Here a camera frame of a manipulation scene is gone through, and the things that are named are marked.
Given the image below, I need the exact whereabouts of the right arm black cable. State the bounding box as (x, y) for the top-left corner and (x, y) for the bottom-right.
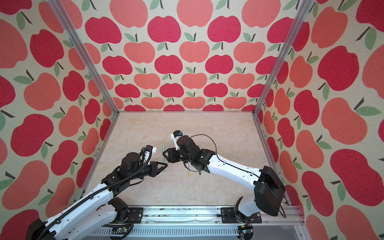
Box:
(182, 134), (286, 218)

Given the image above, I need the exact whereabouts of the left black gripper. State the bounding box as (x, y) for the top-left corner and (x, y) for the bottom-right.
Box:
(129, 160), (168, 181)

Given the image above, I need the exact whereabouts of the right aluminium corner post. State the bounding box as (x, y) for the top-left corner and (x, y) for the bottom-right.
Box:
(252, 0), (315, 119)

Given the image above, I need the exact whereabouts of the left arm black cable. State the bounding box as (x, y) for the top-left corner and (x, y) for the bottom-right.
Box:
(34, 145), (154, 240)

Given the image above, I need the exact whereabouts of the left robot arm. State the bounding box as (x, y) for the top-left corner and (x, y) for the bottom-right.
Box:
(26, 148), (168, 240)

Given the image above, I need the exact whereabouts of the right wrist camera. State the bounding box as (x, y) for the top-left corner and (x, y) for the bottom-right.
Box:
(171, 130), (183, 151)

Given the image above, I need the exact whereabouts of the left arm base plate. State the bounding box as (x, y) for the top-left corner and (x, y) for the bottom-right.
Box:
(128, 207), (144, 224)

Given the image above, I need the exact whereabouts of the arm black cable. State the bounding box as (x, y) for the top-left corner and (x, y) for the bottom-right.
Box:
(34, 145), (154, 240)
(182, 134), (286, 218)

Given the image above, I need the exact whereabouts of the left aluminium corner post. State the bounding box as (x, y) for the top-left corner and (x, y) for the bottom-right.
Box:
(48, 1), (120, 117)

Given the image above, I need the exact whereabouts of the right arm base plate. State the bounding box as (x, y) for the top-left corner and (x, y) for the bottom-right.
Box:
(220, 207), (263, 224)

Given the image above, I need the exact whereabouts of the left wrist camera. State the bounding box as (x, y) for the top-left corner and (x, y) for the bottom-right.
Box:
(141, 145), (157, 165)

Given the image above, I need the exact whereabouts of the aluminium front rail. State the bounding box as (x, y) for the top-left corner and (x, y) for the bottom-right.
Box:
(81, 206), (310, 240)

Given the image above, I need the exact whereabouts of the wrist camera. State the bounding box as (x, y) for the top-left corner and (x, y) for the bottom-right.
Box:
(171, 130), (183, 151)
(141, 145), (157, 165)

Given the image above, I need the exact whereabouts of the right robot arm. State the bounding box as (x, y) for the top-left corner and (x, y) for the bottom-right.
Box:
(163, 132), (287, 224)

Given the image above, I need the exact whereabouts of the aluminium corner post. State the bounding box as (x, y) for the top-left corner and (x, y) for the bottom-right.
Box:
(252, 0), (315, 119)
(48, 1), (120, 117)

